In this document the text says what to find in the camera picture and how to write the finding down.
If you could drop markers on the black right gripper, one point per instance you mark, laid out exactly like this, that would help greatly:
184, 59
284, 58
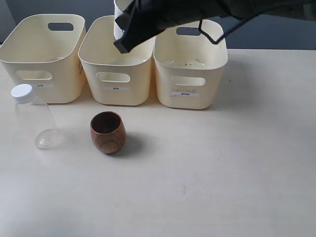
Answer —
143, 19

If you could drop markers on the white paper cup blue logo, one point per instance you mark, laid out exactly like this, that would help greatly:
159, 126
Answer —
120, 6

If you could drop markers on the brown wooden cup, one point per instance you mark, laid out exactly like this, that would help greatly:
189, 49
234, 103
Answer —
108, 132

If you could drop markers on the clear bottle with white cap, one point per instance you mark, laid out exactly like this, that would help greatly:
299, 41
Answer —
35, 116

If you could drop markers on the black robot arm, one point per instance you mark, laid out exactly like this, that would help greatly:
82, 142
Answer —
249, 9

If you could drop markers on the middle cream plastic bin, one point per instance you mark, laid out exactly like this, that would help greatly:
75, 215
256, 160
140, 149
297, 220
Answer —
115, 78

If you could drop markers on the cream plastic bin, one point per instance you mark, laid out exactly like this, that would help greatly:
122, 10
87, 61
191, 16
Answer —
188, 67
115, 78
43, 51

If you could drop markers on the right cream plastic bin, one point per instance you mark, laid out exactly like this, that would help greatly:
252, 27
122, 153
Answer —
188, 67

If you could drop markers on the left cream plastic bin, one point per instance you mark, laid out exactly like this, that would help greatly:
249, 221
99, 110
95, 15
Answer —
43, 51

